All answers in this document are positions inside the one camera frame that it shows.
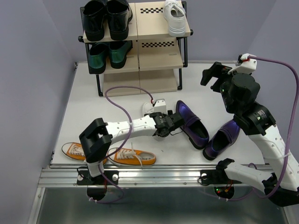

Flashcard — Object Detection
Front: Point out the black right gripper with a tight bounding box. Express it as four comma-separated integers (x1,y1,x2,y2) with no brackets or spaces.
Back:
201,61,239,113

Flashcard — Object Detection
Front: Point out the white sneaker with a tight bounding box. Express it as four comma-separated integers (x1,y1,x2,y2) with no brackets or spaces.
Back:
163,0,186,37
132,100,169,140

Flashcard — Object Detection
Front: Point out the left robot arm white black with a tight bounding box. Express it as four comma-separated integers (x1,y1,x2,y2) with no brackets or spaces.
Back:
79,112,185,184

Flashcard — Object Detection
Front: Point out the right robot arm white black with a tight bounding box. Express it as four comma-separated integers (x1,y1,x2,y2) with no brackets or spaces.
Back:
198,61,299,207

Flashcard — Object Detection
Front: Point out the beige black-framed shoe shelf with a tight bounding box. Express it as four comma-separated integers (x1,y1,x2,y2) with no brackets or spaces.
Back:
78,0,194,97

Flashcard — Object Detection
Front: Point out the purple loafer left one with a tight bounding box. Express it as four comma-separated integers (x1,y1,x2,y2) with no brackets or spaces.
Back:
176,100,209,150

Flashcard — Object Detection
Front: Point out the purple loafer one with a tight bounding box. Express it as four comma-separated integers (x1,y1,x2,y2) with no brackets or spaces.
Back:
203,120,240,161
176,100,209,150

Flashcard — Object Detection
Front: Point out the orange sneaker right one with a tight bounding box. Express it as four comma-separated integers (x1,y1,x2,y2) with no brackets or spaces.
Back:
107,145,157,169

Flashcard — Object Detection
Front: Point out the orange sneaker one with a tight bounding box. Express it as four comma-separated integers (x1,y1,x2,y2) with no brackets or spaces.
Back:
61,142,108,166
107,145,157,169

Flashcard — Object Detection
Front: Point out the purple loafer right one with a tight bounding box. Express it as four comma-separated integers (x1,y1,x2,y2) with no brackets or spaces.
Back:
203,120,240,161

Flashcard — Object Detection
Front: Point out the green loafer right one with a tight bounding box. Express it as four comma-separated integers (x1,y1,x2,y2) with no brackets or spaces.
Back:
108,41,133,69

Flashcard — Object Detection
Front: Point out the green loafer one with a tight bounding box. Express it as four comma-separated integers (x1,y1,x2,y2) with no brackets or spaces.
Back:
88,42,108,75
108,41,133,69

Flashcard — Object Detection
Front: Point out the orange sneaker left one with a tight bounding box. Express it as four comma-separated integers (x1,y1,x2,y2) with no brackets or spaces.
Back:
61,142,108,166

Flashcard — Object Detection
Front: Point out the green loafer left one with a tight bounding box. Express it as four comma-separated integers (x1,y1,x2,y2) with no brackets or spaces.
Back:
88,42,108,75

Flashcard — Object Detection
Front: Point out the black loafer right one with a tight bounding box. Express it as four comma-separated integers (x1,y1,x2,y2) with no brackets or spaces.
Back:
107,0,133,41

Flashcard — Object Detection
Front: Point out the black loafer one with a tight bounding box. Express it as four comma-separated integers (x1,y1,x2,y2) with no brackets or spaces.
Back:
107,0,133,41
83,0,107,42

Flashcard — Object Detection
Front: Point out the black loafer left one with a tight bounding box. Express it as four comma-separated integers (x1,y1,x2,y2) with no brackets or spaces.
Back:
83,0,107,42

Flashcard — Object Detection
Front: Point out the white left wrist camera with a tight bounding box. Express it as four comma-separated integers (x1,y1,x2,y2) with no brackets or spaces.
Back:
153,98,167,114

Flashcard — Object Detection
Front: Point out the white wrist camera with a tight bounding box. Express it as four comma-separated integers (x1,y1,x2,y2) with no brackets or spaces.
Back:
228,53,257,75
153,98,167,114

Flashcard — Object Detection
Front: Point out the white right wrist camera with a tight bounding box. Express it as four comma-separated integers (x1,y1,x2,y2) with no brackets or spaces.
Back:
228,53,257,75

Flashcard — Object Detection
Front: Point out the aluminium mounting rail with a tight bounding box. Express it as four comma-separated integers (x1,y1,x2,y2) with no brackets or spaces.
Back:
38,163,276,187

